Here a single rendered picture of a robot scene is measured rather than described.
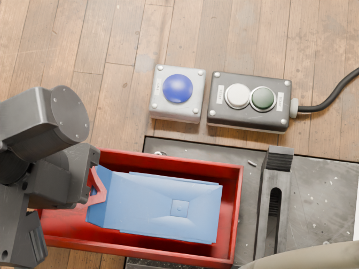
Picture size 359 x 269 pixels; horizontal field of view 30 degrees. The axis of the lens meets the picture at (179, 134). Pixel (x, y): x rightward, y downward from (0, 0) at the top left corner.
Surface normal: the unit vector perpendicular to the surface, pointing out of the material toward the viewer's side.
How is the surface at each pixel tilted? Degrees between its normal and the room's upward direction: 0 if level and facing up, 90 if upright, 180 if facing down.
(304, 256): 65
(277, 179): 0
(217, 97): 0
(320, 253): 58
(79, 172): 30
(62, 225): 0
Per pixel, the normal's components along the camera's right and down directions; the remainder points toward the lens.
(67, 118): 0.85, -0.33
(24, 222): 0.85, -0.05
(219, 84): -0.01, -0.32
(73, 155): -0.51, -0.33
